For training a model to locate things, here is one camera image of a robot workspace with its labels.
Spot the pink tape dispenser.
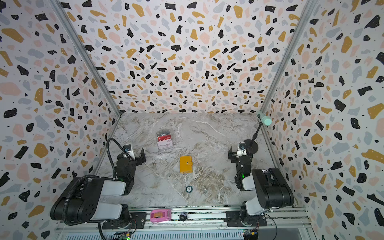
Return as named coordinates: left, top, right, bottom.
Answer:
left=150, top=209, right=172, bottom=224

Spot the right circuit board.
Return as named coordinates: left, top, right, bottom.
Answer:
left=243, top=229, right=259, bottom=240

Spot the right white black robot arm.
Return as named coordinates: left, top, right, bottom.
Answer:
left=227, top=149, right=294, bottom=226

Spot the small black knob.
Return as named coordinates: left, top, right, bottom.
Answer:
left=178, top=212, right=188, bottom=222

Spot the clear acrylic card box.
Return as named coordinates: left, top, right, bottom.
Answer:
left=156, top=130, right=174, bottom=151

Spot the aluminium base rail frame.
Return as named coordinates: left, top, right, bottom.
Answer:
left=54, top=205, right=316, bottom=240

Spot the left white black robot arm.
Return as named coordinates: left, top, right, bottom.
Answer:
left=50, top=149, right=147, bottom=229

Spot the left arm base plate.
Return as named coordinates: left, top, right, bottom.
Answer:
left=102, top=212, right=147, bottom=231

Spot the black microphone stand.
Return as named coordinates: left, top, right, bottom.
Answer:
left=244, top=122, right=263, bottom=156

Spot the green circuit board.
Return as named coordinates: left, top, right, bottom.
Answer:
left=118, top=233, right=132, bottom=240

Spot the yellow leather card holder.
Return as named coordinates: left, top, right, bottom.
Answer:
left=180, top=156, right=193, bottom=174

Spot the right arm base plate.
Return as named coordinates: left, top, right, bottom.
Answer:
left=224, top=210, right=267, bottom=228

